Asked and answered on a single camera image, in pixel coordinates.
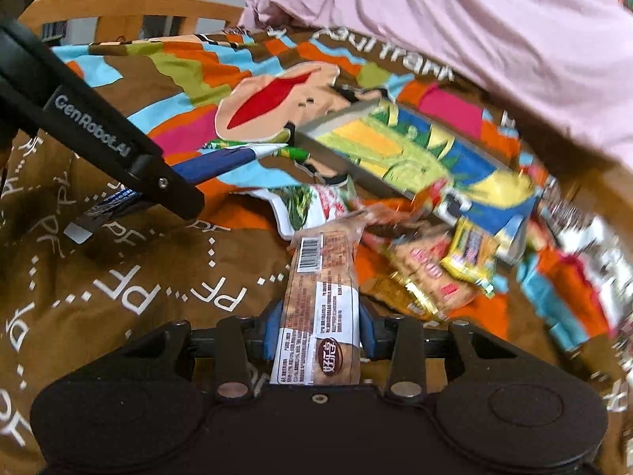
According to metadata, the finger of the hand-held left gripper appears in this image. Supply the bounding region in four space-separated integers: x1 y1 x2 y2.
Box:
127 150 205 220

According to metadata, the orange gold snack packet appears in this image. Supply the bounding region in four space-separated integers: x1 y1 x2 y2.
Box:
366 276 442 322

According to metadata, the white green snack pouch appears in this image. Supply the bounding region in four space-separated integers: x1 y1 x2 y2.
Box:
269 184 358 241

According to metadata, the blue snack packet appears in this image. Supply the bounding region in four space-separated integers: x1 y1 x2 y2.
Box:
64 144 276 247

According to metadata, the wooden bed frame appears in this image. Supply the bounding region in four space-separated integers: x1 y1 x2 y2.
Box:
17 0 246 46

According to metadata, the colourful printed metal tray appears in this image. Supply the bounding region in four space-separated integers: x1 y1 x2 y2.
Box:
294 96 545 265

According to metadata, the brown printed blanket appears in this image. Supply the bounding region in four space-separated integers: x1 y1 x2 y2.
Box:
0 27 633 475

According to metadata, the brown snack packet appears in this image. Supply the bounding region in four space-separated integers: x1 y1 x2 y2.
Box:
271 222 370 387

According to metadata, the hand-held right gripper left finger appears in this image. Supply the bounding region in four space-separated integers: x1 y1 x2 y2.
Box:
121 301 285 403

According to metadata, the white floral fabric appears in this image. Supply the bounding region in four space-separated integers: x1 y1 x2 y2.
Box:
541 178 633 338

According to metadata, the pink cloth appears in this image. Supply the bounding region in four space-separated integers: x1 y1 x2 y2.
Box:
237 0 633 169

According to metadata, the yellow snack packet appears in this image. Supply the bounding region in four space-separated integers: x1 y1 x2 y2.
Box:
439 217 501 299

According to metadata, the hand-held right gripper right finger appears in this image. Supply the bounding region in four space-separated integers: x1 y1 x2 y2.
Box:
358 301 522 403

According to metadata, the pink red snack packet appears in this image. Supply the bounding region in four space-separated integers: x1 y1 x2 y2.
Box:
390 237 478 318

